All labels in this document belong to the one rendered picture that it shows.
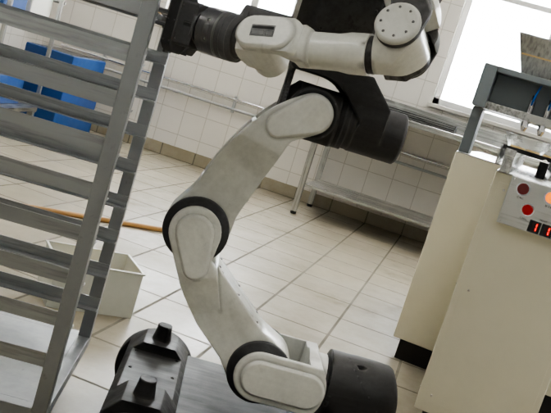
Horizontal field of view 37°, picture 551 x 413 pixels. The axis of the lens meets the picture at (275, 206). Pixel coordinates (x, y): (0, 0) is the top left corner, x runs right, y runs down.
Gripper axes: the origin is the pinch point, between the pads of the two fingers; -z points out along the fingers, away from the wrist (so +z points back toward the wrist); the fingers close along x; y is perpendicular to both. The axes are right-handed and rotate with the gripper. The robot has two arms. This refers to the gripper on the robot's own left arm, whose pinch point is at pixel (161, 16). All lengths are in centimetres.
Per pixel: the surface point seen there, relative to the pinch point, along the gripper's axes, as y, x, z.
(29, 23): 15.6, -8.5, -17.2
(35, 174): 11.6, -35.7, -10.2
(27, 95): -17, -26, -44
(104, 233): -30, -54, -22
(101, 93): 7.6, -17.2, -3.2
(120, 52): 6.9, -8.7, -2.0
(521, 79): -176, 20, 32
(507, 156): -105, -7, 50
